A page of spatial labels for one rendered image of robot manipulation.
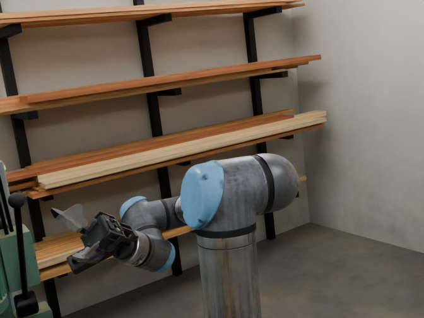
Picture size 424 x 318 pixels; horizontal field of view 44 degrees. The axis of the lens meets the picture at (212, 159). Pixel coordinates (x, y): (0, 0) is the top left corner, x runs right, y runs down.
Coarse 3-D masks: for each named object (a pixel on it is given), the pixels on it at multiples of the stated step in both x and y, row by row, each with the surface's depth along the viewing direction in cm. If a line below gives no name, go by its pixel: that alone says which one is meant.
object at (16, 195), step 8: (16, 192) 110; (8, 200) 110; (16, 200) 109; (24, 200) 111; (16, 208) 111; (16, 216) 113; (16, 224) 115; (16, 232) 117; (24, 256) 122; (24, 264) 124; (24, 272) 126; (24, 280) 127; (24, 288) 129; (16, 296) 133; (24, 296) 131; (32, 296) 134; (16, 304) 132; (24, 304) 132; (32, 304) 133; (16, 312) 135; (24, 312) 132; (32, 312) 133
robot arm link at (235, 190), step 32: (224, 160) 96; (256, 160) 97; (192, 192) 93; (224, 192) 91; (256, 192) 93; (192, 224) 93; (224, 224) 92; (224, 256) 93; (256, 256) 97; (224, 288) 94; (256, 288) 97
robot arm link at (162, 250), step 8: (144, 232) 140; (152, 232) 141; (160, 232) 143; (152, 240) 136; (160, 240) 140; (152, 248) 135; (160, 248) 137; (168, 248) 141; (152, 256) 135; (160, 256) 137; (168, 256) 140; (144, 264) 135; (152, 264) 136; (160, 264) 138; (168, 264) 141; (160, 272) 142
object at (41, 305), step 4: (40, 304) 143; (44, 304) 143; (40, 308) 141; (44, 308) 140; (48, 308) 140; (40, 312) 138; (44, 312) 138; (48, 312) 139; (52, 312) 141; (16, 316) 138; (28, 316) 137; (32, 316) 137; (36, 316) 137; (40, 316) 138; (44, 316) 139; (48, 316) 139; (52, 316) 140
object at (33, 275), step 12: (24, 228) 139; (0, 240) 133; (12, 240) 134; (24, 240) 136; (12, 252) 135; (12, 264) 135; (36, 264) 138; (12, 276) 135; (36, 276) 138; (12, 288) 136
